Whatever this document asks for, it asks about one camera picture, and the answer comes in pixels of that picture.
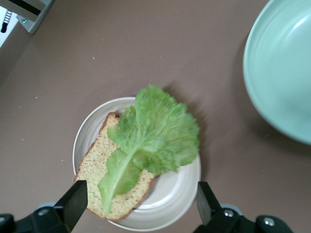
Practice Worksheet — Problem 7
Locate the beige plate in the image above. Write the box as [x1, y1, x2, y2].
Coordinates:
[72, 97, 202, 232]

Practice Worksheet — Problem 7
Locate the mint green plate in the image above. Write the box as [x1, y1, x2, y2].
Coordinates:
[242, 0, 311, 146]

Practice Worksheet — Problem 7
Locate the green lettuce leaf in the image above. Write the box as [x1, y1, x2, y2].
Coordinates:
[97, 84, 200, 215]

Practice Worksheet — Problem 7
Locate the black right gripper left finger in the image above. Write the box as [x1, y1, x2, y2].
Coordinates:
[0, 180, 87, 233]

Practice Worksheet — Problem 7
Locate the grey metal bracket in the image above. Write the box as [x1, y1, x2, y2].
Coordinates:
[4, 0, 54, 34]

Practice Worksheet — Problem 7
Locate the brown toast bread slice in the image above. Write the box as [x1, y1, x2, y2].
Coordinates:
[72, 112, 158, 221]

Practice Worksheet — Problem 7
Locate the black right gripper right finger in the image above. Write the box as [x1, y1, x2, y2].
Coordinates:
[194, 181, 292, 233]

